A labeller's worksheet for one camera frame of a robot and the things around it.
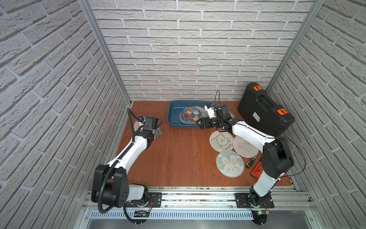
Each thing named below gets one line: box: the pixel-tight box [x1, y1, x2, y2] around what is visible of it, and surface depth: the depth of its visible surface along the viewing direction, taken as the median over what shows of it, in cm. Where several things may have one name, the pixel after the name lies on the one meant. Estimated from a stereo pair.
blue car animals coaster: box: [179, 106, 202, 125], surface depth 112 cm
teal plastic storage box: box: [167, 100, 209, 129], surface depth 110 cm
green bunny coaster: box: [215, 150, 245, 178], surface depth 89 cm
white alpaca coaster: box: [209, 130, 234, 153], surface depth 99 cm
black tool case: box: [237, 82, 295, 138], surface depth 87 cm
